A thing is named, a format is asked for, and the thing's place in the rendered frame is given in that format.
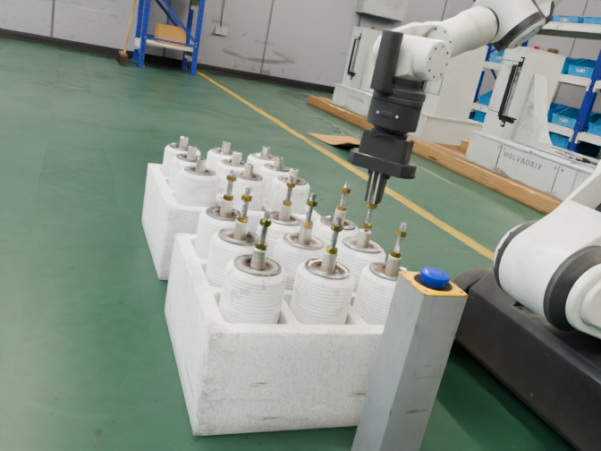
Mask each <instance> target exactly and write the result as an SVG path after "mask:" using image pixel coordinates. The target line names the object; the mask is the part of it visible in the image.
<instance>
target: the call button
mask: <svg viewBox="0 0 601 451"><path fill-rule="evenodd" d="M420 276H421V277H422V278H421V280H422V281H423V282H424V283H425V284H427V285H431V286H434V287H444V285H446V284H448V283H449V281H450V276H449V275H448V274H447V273H446V272H444V271H443V270H441V269H438V268H431V267H425V268H422V269H421V271H420Z"/></svg>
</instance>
